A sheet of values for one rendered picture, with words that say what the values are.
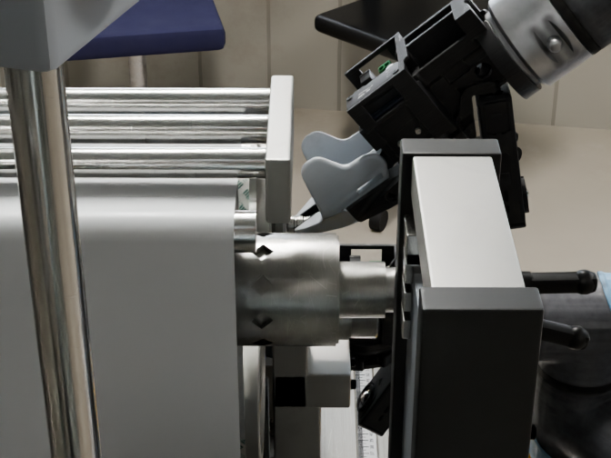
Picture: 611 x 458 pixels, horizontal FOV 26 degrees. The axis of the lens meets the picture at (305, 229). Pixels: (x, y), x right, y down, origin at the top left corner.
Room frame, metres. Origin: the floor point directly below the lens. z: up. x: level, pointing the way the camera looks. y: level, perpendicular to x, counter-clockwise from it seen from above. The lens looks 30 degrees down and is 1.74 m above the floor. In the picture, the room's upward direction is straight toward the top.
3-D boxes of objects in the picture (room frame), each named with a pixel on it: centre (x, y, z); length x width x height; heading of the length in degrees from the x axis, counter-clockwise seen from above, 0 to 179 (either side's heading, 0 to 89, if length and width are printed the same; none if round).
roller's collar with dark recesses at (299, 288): (0.63, 0.01, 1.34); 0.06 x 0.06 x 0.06; 0
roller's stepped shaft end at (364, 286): (0.63, -0.05, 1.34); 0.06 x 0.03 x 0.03; 90
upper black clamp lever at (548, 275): (0.59, -0.13, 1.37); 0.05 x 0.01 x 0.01; 90
